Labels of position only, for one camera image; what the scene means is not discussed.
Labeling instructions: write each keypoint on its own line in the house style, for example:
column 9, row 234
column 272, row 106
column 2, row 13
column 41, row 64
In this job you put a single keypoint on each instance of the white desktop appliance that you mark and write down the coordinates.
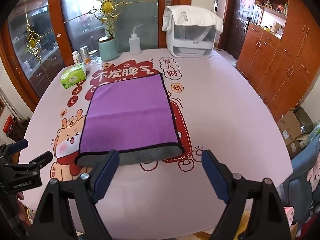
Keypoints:
column 191, row 41

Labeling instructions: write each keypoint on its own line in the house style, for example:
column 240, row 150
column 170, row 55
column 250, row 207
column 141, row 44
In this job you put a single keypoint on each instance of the purple and grey towel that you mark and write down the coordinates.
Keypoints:
column 133, row 117

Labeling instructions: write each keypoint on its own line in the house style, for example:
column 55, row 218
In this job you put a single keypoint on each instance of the white cloth cover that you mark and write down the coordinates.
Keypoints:
column 187, row 15

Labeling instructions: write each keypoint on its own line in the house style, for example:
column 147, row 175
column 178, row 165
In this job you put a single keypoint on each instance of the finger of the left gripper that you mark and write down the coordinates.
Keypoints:
column 18, row 146
column 40, row 161

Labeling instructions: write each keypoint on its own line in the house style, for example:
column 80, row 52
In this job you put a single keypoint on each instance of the dark wooden entrance door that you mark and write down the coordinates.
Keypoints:
column 238, row 15

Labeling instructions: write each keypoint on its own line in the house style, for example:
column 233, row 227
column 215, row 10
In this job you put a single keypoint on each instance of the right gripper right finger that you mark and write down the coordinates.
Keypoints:
column 267, row 219

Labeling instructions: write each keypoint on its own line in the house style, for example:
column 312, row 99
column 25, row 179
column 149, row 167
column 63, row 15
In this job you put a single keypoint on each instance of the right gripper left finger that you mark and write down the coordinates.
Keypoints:
column 53, row 219

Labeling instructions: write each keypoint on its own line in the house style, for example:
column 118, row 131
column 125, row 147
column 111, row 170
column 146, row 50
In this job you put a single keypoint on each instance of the white pill bottle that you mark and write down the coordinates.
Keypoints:
column 76, row 57

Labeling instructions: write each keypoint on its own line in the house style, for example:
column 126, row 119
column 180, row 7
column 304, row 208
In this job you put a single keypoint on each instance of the pink plastic stool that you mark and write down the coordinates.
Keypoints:
column 289, row 212

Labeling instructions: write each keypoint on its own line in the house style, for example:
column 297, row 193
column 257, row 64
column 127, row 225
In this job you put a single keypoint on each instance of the green tissue pack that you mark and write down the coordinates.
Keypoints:
column 73, row 75

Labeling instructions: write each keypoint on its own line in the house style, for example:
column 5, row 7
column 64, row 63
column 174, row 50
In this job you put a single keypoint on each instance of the white squeeze wash bottle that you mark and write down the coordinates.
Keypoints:
column 134, row 42

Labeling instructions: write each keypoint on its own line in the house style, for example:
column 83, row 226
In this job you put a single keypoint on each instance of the teal ceramic jar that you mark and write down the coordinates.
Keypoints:
column 108, row 48

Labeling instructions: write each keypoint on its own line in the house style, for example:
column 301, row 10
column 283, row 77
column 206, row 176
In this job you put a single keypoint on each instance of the small glass jar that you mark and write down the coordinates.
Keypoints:
column 93, row 56

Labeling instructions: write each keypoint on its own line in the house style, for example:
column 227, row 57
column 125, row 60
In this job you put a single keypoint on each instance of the blue chair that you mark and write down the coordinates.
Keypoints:
column 298, row 192

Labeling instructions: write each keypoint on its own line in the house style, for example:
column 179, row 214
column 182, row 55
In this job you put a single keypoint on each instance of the cardboard box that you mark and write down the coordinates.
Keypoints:
column 289, row 127
column 296, row 146

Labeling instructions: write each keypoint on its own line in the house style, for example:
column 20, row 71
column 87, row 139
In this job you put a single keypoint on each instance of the glass sliding door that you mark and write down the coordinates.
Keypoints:
column 39, row 36

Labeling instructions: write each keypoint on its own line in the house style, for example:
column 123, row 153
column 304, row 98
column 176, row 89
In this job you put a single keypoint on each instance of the wooden cabinet unit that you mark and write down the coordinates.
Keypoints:
column 280, row 55

